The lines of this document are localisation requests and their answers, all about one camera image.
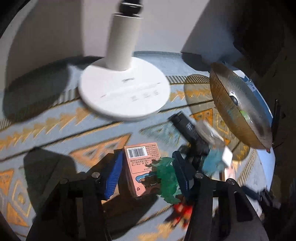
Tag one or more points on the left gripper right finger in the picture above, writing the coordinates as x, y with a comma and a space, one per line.
221, 210

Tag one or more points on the black rectangular lighter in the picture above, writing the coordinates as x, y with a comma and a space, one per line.
188, 131

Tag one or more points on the pink card box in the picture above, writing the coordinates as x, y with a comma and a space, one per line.
142, 179

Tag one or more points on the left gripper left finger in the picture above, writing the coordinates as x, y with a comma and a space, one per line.
74, 210

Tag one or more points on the dark green translucent figurine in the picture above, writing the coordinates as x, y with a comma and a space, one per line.
169, 186

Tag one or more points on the light green translucent figurine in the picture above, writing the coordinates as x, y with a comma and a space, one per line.
245, 115

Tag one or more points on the clear acrylic bar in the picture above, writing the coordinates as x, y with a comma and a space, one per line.
209, 134

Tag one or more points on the white desk lamp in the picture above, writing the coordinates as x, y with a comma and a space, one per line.
121, 86

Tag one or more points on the black round ball toy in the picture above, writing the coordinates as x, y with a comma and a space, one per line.
234, 99

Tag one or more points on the light blue translucent figurine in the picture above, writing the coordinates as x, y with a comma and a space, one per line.
213, 162

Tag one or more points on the black whale toy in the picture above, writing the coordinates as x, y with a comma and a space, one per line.
193, 154

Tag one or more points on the patterned blue woven mat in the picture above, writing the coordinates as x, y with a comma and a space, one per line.
48, 133

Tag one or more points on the amber ribbed glass bowl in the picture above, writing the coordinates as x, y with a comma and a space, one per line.
223, 83

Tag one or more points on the red toy figure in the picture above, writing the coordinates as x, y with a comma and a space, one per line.
182, 212

